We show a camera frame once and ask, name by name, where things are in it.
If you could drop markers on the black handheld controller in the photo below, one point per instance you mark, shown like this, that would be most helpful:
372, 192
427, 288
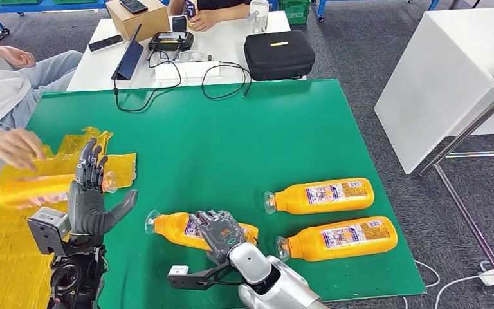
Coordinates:
171, 41

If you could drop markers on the orange detergent bottle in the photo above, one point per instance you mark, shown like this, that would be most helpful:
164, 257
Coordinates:
336, 196
34, 189
345, 239
170, 228

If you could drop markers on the green plastic crate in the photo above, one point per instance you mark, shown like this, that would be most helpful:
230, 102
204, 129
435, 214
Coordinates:
294, 12

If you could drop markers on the brown cardboard box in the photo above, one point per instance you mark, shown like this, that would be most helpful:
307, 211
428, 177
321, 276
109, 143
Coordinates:
140, 22

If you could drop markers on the person's left hand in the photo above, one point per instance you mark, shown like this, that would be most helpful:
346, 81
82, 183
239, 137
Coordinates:
19, 57
204, 20

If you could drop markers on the clear plastic jug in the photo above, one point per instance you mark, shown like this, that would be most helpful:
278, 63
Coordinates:
259, 18

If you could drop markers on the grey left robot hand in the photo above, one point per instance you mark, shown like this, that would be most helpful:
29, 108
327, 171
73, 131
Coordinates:
87, 209

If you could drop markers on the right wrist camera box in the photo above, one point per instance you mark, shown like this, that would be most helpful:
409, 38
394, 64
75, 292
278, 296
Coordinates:
187, 279

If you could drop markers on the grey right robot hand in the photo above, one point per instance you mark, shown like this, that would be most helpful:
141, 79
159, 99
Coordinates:
221, 232

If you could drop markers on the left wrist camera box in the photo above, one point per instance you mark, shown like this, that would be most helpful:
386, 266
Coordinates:
49, 230

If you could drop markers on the black zip case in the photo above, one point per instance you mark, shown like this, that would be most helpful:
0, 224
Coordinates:
279, 56

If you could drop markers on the black smartphone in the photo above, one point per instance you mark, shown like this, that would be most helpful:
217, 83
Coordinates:
133, 6
106, 43
179, 24

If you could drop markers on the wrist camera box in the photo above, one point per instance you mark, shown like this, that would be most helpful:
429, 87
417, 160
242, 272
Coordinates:
187, 279
49, 230

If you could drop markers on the person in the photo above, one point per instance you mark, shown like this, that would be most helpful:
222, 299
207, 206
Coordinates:
0, 94
225, 3

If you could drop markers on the clear safety glasses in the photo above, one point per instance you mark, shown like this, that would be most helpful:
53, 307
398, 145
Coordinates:
190, 56

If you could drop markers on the blue metal frame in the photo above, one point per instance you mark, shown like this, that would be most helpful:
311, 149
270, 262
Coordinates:
38, 6

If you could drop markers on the flat white box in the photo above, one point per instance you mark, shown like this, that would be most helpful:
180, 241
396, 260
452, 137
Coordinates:
187, 71

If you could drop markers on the person's right hand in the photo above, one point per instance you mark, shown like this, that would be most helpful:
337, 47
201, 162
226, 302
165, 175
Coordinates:
14, 149

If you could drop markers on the dark blue tablet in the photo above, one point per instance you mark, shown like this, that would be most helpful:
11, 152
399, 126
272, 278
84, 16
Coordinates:
129, 60

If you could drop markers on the white cabinet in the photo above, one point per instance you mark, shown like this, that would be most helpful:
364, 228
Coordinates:
434, 85

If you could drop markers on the white table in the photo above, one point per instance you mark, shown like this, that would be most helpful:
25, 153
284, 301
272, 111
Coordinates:
225, 44

